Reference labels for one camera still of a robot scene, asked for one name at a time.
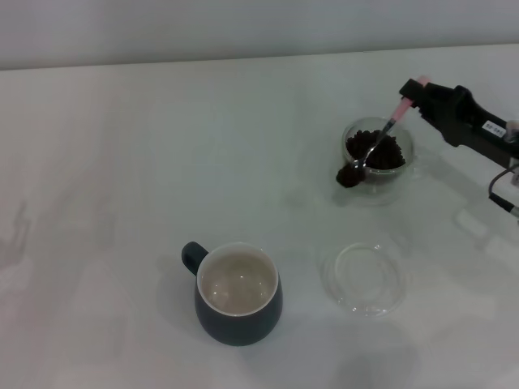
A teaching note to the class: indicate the clear glass saucer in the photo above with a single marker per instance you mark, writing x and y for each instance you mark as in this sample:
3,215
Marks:
381,196

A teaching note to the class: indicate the coffee beans pile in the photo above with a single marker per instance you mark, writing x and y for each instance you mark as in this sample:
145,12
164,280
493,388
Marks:
389,154

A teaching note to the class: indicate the clear glass dish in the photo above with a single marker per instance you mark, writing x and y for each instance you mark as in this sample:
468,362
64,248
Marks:
365,300

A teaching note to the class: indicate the dark blue ceramic mug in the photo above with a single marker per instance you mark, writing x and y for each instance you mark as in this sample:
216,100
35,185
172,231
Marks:
239,324

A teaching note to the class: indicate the small coffee bean heap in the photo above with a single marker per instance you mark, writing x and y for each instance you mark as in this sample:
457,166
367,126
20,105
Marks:
349,177

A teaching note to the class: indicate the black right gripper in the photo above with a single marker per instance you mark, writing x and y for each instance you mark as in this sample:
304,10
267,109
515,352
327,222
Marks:
474,129

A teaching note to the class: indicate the clear glass cup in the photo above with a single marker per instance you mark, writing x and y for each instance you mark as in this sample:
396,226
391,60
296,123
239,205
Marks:
407,133

